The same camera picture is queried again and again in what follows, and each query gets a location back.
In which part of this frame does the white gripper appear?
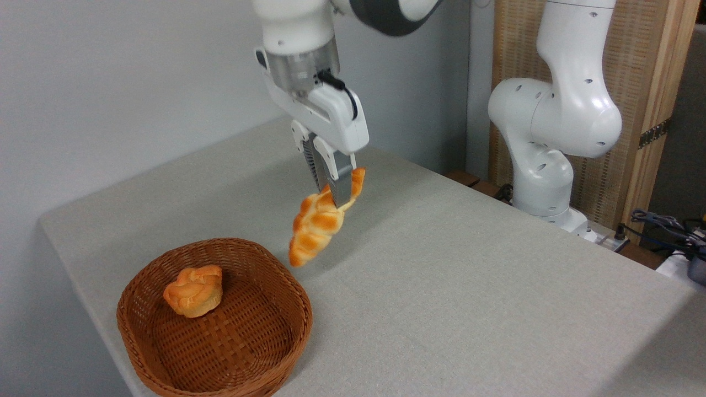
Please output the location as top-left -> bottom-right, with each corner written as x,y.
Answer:
259,49 -> 370,210

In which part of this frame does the round muffin bread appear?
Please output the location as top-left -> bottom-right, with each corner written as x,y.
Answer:
162,265 -> 224,319

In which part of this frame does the metal screen hinge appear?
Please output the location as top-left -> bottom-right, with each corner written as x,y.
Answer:
638,117 -> 672,150

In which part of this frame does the brown woven wicker basket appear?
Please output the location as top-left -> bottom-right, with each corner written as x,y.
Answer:
116,238 -> 313,397

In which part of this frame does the wooden woven folding screen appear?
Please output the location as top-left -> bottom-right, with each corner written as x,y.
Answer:
490,0 -> 702,246

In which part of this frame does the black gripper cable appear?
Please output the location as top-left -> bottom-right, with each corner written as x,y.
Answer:
317,69 -> 359,121

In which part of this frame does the long braided bread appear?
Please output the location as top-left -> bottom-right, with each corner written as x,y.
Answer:
288,167 -> 367,269

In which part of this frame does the blue grey cable bundle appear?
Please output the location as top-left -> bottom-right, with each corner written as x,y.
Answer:
622,208 -> 706,261

